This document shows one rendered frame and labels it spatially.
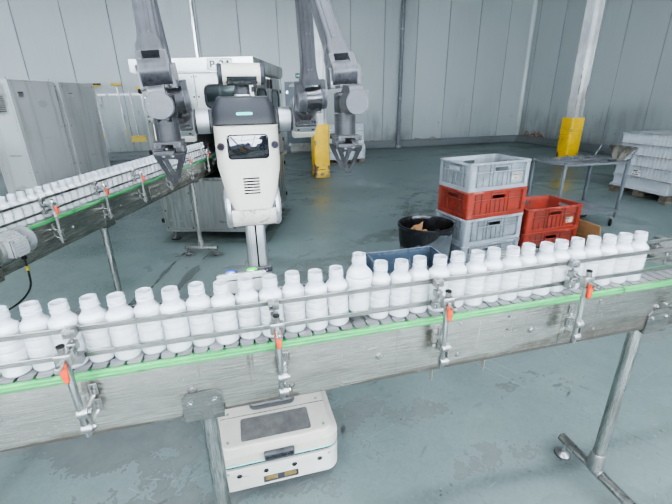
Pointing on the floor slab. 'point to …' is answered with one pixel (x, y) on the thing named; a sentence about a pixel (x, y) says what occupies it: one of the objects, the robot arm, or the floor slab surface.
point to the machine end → (205, 77)
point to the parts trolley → (586, 179)
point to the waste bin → (441, 240)
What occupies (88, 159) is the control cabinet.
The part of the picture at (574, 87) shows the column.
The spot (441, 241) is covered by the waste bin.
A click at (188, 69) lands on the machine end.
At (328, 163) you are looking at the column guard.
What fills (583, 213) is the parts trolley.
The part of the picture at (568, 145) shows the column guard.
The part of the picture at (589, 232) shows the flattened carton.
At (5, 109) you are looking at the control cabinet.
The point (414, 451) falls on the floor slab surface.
